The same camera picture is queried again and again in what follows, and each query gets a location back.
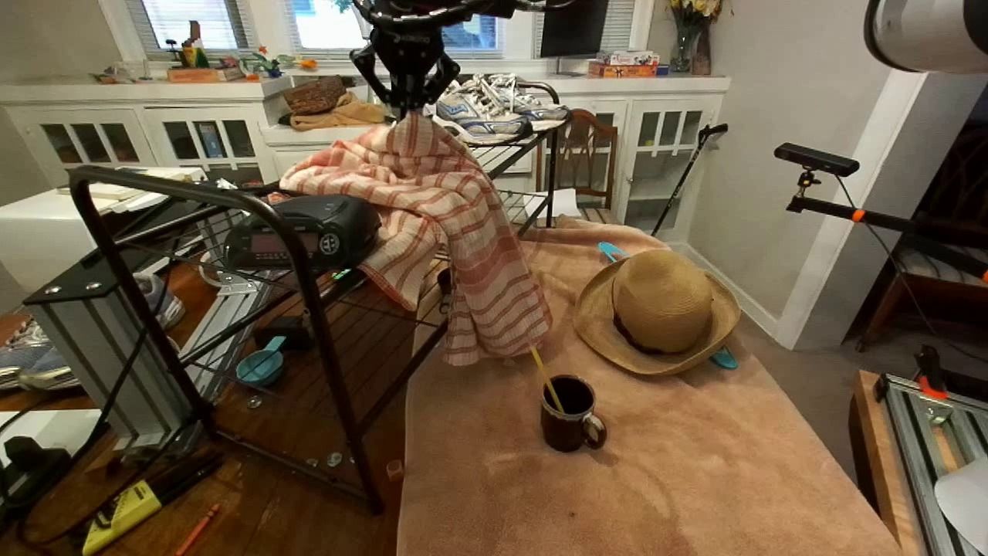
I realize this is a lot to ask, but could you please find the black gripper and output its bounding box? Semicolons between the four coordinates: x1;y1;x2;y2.
350;0;480;121

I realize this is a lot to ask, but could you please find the red striped cloth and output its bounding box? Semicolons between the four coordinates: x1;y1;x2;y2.
281;115;554;367

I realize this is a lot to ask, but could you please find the white sneaker left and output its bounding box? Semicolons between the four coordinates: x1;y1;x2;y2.
432;79;531;144

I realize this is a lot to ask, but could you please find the black projector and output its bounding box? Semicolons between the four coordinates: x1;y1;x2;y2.
223;192;384;274

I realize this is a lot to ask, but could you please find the wooden chair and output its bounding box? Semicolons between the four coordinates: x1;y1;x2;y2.
538;108;619;209

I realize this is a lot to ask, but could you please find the teal clip far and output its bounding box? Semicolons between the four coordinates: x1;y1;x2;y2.
600;240;623;262

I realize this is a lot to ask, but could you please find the white cabinet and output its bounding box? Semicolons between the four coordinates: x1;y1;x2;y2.
0;78;729;229

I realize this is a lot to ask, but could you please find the yellow pencil in mug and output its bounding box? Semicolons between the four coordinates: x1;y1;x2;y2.
527;347;565;415

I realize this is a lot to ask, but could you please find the black metal rack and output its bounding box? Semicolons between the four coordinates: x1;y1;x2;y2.
21;83;568;519

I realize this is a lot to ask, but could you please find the flower vase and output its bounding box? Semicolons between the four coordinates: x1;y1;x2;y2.
668;0;723;78

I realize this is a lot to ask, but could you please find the black cane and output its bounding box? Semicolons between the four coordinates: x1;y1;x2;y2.
651;122;729;237

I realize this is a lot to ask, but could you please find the straw hat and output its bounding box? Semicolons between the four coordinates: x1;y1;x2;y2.
570;251;741;376

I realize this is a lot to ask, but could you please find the dark brown mug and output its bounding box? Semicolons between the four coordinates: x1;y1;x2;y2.
539;373;609;452

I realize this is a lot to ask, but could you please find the pink table cover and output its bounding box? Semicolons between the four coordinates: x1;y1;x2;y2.
394;223;898;556

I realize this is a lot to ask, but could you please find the teal clip near hat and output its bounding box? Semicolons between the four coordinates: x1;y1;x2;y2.
709;349;741;369

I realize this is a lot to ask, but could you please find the teal metal stand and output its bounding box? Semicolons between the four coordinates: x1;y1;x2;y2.
878;373;988;556

